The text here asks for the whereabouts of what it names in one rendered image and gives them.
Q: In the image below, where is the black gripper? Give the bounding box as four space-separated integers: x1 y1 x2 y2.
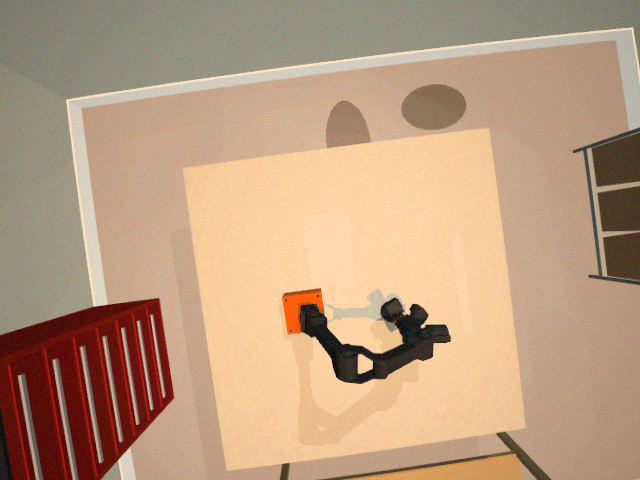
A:
382 298 415 335

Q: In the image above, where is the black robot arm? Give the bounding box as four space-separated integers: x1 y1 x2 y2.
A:
300 304 451 384

